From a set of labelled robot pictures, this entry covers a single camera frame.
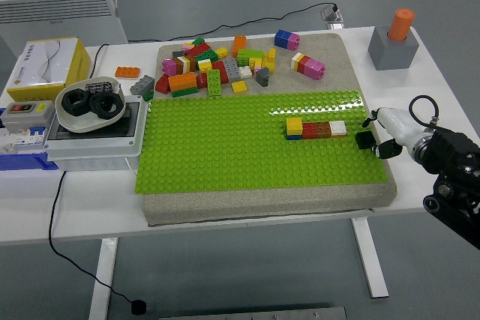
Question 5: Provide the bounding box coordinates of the white square brick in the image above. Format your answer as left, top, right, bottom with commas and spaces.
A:
328, 120, 348, 138

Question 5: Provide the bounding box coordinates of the white panel heater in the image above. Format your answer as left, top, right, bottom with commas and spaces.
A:
0, 0, 130, 49

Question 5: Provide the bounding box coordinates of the orange cylinder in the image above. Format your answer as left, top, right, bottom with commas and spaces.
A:
386, 7, 416, 42

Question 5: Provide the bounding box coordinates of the white circuit breaker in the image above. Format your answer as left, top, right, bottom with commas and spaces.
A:
0, 126, 49, 157

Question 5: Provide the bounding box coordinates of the magenta stacked brick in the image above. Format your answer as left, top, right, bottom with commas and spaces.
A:
312, 61, 327, 82

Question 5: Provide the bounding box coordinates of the pale pink stacked brick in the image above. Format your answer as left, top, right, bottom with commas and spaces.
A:
304, 58, 320, 78

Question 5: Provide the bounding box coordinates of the grey cube holder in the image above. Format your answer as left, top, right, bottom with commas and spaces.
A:
367, 25, 421, 71

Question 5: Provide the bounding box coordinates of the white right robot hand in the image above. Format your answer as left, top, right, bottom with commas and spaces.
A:
355, 107, 427, 160

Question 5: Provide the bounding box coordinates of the long black cable with plug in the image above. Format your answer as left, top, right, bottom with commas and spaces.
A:
126, 2, 339, 43

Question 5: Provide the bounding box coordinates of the orange flat brick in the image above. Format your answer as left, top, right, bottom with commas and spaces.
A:
114, 66, 142, 80

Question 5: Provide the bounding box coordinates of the blue plastic bin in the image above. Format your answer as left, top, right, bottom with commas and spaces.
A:
0, 151, 60, 172

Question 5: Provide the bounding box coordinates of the yellow square brick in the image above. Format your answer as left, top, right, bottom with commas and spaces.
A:
285, 117, 304, 136

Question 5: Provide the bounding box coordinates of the blue square brick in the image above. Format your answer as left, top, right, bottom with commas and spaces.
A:
274, 28, 292, 49

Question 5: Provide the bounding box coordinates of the yellow and white tissue box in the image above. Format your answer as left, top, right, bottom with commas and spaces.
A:
6, 36, 92, 102

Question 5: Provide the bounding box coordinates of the long orange brick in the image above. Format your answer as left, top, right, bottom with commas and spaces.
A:
167, 72, 198, 93

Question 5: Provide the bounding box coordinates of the red slope brick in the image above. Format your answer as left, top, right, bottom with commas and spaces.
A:
154, 73, 172, 94

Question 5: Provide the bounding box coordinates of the short black cable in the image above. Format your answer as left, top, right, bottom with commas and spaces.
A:
91, 43, 110, 79

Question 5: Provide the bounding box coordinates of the grey push-button switch box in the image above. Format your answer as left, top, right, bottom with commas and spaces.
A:
0, 100, 56, 130

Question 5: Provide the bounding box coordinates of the long red brick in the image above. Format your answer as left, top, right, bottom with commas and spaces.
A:
185, 42, 212, 58

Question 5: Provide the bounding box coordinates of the green studded baseplate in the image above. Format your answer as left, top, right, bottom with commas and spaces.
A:
133, 89, 389, 196

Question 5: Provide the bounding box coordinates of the tall orange brick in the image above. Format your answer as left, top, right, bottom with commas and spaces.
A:
232, 34, 248, 58

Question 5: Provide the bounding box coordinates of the small purple circuit board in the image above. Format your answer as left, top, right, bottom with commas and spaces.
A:
85, 79, 114, 94

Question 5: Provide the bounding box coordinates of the white junction box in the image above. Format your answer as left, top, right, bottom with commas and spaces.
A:
42, 95, 150, 172

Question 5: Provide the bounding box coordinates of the grey metal plate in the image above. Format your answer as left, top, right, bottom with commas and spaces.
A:
157, 306, 348, 320

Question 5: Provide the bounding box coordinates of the green eight-stud plate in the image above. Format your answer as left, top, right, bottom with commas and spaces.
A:
206, 69, 224, 97

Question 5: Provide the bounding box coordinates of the white table leg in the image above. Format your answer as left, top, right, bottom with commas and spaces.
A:
87, 238, 119, 320
350, 217, 390, 299

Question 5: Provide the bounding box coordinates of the red square brick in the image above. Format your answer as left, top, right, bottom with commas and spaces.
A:
301, 121, 318, 140

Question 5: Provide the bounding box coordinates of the lime green brick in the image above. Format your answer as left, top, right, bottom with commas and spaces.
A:
236, 49, 265, 68

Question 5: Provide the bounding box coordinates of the large black hex nut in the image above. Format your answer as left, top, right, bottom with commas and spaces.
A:
61, 88, 92, 116
88, 92, 122, 121

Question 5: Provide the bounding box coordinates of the black cable with round puck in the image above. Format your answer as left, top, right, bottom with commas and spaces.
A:
48, 169, 148, 316

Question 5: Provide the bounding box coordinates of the long green plate brick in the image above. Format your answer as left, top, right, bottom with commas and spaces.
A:
171, 86, 200, 98

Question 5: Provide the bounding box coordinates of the dark grey slope brick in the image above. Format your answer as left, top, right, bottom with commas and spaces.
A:
255, 67, 272, 88

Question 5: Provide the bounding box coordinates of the long grey brick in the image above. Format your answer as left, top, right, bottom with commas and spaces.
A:
129, 74, 156, 97

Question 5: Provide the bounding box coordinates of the thin white wire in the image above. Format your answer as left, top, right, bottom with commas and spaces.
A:
124, 157, 139, 179

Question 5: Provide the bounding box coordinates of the grey foam mat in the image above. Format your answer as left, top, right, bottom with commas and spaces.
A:
141, 33, 398, 228

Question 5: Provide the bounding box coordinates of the white shallow bowl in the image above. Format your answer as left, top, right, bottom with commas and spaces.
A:
54, 76, 127, 135

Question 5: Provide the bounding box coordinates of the tall yellow brick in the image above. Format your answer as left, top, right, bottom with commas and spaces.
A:
262, 47, 278, 73

